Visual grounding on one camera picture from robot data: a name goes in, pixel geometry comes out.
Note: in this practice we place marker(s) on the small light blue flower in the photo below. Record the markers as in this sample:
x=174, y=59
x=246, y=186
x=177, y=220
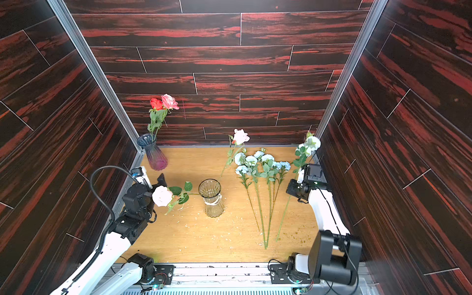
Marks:
x=275, y=177

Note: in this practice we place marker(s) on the blue purple glass vase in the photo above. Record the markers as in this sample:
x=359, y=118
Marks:
x=156, y=158

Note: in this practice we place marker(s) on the light blue flower bunch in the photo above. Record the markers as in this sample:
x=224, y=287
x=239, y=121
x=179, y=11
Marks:
x=304, y=152

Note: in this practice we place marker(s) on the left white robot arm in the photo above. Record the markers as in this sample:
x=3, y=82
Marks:
x=116, y=239

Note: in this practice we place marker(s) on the white flower stem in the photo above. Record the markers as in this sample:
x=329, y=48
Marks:
x=258, y=169

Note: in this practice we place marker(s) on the short pale pink rose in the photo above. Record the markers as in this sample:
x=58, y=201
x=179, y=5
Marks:
x=170, y=197

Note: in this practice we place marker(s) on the pink rose in clear vase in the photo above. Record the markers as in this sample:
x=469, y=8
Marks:
x=237, y=143

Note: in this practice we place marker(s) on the red rose stem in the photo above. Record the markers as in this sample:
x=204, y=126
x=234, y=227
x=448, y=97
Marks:
x=155, y=114

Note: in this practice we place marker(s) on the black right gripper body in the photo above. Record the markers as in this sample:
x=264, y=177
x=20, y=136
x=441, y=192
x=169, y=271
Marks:
x=295, y=188

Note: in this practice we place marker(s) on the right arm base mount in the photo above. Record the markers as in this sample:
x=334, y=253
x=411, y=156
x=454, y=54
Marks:
x=294, y=271

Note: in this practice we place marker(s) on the pink rose stem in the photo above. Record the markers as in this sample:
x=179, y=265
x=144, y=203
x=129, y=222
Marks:
x=169, y=104

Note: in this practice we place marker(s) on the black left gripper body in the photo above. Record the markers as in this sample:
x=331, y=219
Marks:
x=149, y=209

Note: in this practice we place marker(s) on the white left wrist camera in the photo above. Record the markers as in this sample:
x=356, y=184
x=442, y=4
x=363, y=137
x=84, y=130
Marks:
x=140, y=174

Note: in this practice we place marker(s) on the clear glass vase with ribbon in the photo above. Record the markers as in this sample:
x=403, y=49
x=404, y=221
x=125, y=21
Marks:
x=210, y=191

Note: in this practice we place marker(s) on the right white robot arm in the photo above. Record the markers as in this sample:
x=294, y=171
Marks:
x=335, y=253

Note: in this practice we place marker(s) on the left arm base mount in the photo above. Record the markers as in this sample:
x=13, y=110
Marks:
x=152, y=273

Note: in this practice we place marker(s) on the small light blue sprig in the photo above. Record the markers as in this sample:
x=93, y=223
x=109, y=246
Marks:
x=243, y=173

